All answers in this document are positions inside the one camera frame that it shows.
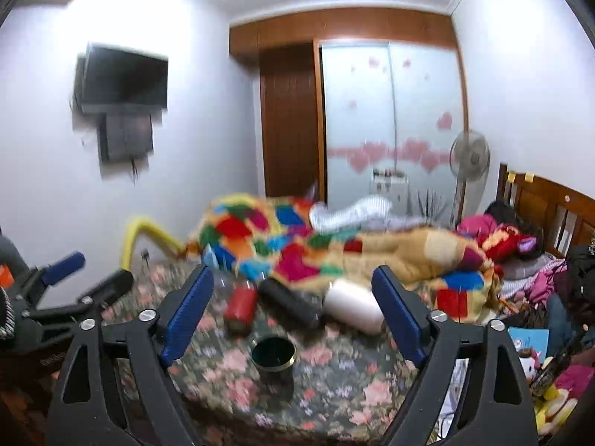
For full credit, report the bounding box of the dark green ceramic cup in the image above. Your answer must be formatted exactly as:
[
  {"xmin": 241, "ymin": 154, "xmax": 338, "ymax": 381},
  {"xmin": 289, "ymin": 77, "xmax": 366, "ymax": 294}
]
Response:
[{"xmin": 250, "ymin": 335, "xmax": 298, "ymax": 384}]

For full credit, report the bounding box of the clear plastic cup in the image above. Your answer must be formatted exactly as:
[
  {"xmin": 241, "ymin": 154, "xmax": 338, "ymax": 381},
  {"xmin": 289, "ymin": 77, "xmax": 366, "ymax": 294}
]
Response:
[{"xmin": 208, "ymin": 267, "xmax": 235, "ymax": 302}]

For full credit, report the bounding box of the yellow foam tube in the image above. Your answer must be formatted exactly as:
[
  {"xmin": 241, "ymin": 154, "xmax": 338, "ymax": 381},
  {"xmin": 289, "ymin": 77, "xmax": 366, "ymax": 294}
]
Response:
[{"xmin": 119, "ymin": 216, "xmax": 186, "ymax": 272}]

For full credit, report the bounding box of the white plush toy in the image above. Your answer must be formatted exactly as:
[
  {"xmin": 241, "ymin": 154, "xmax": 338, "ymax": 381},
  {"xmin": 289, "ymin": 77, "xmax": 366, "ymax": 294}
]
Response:
[{"xmin": 517, "ymin": 348, "xmax": 541, "ymax": 385}]

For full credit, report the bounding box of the white thermos bottle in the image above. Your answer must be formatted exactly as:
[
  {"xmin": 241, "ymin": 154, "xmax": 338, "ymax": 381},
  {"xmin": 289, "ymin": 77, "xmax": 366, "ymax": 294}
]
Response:
[{"xmin": 323, "ymin": 279, "xmax": 384, "ymax": 336}]

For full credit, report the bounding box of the light blue box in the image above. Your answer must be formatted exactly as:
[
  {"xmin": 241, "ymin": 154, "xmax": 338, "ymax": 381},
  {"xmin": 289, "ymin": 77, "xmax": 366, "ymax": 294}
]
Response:
[{"xmin": 507, "ymin": 327, "xmax": 550, "ymax": 355}]

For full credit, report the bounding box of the red thermos bottle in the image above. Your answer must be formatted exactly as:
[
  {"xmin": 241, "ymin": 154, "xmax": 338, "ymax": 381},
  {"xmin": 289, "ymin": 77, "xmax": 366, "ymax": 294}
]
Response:
[{"xmin": 224, "ymin": 283, "xmax": 258, "ymax": 335}]

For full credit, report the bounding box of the floral dark green bedspread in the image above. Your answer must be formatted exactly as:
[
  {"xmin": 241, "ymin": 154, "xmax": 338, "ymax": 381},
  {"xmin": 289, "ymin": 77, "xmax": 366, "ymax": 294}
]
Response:
[{"xmin": 111, "ymin": 259, "xmax": 448, "ymax": 446}]

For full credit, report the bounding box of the red plush toy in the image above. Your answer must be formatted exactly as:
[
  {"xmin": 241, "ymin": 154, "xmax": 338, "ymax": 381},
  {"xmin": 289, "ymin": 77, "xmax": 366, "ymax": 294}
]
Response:
[{"xmin": 481, "ymin": 224, "xmax": 537, "ymax": 264}]

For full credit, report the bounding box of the yellow plush toy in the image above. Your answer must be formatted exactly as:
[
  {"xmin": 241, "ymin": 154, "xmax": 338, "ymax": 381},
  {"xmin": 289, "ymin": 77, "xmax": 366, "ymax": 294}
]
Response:
[{"xmin": 534, "ymin": 385, "xmax": 578, "ymax": 437}]

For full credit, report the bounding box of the black thermos bottle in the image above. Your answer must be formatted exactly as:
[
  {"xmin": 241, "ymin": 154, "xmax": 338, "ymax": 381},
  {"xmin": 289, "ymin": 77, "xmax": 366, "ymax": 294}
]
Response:
[{"xmin": 257, "ymin": 278, "xmax": 322, "ymax": 330}]

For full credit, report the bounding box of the colourful patchwork blanket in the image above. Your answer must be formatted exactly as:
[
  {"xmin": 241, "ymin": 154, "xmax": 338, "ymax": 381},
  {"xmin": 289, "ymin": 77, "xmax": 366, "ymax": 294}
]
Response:
[{"xmin": 186, "ymin": 193, "xmax": 500, "ymax": 323}]

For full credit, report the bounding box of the white grey striped cloth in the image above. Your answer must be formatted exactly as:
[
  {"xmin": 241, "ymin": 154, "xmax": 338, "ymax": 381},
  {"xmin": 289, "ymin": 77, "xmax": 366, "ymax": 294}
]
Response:
[{"xmin": 309, "ymin": 194, "xmax": 439, "ymax": 233}]

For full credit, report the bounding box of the white box with items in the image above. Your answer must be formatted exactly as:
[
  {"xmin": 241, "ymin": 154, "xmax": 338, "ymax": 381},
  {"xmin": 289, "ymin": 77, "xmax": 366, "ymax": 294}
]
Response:
[{"xmin": 369, "ymin": 168, "xmax": 409, "ymax": 214}]

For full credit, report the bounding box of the wooden headboard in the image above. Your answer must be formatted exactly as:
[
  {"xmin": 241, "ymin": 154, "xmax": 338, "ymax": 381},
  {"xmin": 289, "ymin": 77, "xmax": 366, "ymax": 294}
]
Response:
[{"xmin": 496, "ymin": 163, "xmax": 595, "ymax": 258}]

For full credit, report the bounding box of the standing electric fan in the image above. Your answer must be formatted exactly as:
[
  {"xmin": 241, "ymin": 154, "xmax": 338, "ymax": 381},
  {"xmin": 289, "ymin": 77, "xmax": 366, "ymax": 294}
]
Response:
[{"xmin": 449, "ymin": 130, "xmax": 491, "ymax": 227}]

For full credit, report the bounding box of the frosted glass wardrobe door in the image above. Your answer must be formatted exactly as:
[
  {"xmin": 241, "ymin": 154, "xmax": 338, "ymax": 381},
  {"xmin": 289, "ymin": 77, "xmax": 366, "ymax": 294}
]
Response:
[{"xmin": 320, "ymin": 42, "xmax": 464, "ymax": 223}]

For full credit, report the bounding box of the brown wooden door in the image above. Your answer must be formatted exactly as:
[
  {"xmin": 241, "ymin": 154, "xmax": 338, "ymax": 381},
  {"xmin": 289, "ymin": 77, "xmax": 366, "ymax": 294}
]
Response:
[{"xmin": 259, "ymin": 42, "xmax": 327, "ymax": 200}]

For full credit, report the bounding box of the small wall monitor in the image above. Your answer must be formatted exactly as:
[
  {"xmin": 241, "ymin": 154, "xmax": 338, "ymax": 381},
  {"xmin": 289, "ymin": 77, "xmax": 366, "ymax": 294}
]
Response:
[{"xmin": 98, "ymin": 114, "xmax": 153, "ymax": 164}]

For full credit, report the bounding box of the wall mounted television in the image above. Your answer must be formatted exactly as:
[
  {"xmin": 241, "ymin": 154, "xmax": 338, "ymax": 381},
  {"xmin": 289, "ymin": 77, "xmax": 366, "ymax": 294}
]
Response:
[{"xmin": 75, "ymin": 43, "xmax": 168, "ymax": 114}]

